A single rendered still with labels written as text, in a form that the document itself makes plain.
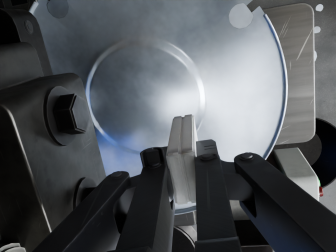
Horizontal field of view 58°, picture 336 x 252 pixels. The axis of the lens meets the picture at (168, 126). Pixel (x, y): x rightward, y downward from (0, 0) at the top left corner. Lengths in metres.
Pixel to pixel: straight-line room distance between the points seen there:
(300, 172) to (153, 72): 0.35
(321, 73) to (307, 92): 0.84
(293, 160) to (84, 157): 0.46
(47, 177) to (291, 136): 0.25
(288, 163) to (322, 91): 0.62
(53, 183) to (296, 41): 0.25
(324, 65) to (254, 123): 0.85
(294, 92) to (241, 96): 0.05
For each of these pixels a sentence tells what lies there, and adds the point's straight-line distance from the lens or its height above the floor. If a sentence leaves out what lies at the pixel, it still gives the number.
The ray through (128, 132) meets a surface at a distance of 0.34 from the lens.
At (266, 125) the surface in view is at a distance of 0.33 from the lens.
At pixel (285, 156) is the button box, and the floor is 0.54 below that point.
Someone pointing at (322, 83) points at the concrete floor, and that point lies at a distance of 1.18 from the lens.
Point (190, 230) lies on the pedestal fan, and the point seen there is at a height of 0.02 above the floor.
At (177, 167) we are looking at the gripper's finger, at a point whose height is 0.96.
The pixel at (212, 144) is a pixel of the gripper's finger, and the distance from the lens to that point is 0.18.
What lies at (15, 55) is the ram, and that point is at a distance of 0.22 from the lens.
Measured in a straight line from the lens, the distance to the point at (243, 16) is 0.31.
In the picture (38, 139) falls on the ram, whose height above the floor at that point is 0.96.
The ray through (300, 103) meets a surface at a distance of 0.34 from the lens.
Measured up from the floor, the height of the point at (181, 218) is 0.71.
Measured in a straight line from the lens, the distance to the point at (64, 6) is 0.34.
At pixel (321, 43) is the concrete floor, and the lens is 1.15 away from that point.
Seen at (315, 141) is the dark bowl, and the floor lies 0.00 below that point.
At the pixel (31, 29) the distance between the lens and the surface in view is 0.26.
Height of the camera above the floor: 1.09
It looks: 69 degrees down
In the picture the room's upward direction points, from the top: 158 degrees counter-clockwise
